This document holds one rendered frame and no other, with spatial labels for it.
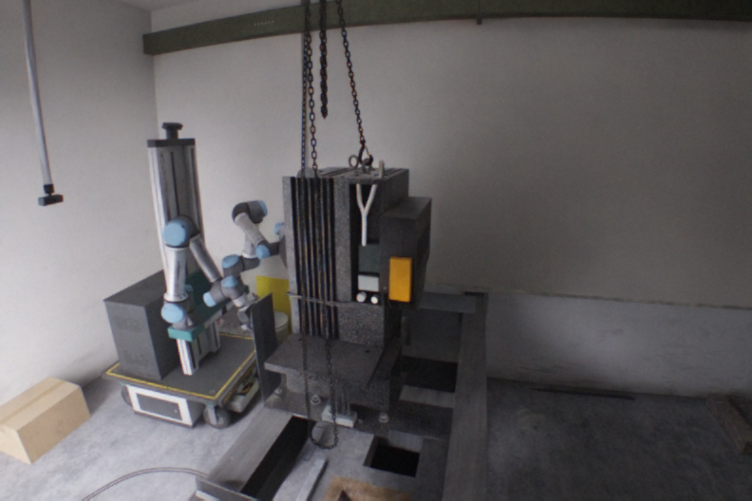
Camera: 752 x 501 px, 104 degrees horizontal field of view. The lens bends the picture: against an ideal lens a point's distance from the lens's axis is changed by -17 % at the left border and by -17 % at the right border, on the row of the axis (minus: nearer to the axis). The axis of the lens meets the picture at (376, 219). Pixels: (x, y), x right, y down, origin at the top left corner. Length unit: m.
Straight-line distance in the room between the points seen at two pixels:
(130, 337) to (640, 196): 3.34
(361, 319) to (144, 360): 1.55
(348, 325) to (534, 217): 1.50
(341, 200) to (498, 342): 1.81
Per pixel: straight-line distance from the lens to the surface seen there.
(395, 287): 1.29
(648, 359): 3.10
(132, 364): 2.71
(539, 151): 2.46
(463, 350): 2.01
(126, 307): 2.48
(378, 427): 1.54
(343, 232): 1.39
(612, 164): 2.59
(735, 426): 3.13
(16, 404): 3.03
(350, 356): 1.51
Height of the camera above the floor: 1.77
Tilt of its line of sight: 13 degrees down
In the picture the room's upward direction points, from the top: straight up
